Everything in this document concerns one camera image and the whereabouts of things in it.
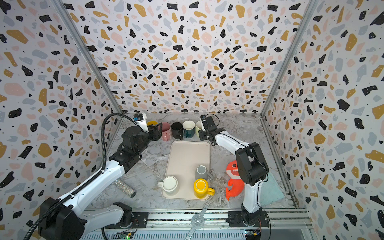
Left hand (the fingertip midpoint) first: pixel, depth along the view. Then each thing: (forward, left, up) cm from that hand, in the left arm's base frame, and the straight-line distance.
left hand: (157, 122), depth 76 cm
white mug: (-24, -5, -22) cm, 33 cm away
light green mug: (+11, -21, -18) cm, 30 cm away
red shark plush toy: (-22, -41, -25) cm, 53 cm away
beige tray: (-4, -11, -31) cm, 33 cm away
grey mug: (-19, -22, -20) cm, 35 cm away
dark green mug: (+13, -14, -21) cm, 29 cm away
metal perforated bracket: (-40, -20, -30) cm, 54 cm away
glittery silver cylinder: (-23, +20, -28) cm, 41 cm away
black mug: (+13, -6, -23) cm, 27 cm away
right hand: (+10, -23, -18) cm, 30 cm away
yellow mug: (-27, -22, -21) cm, 40 cm away
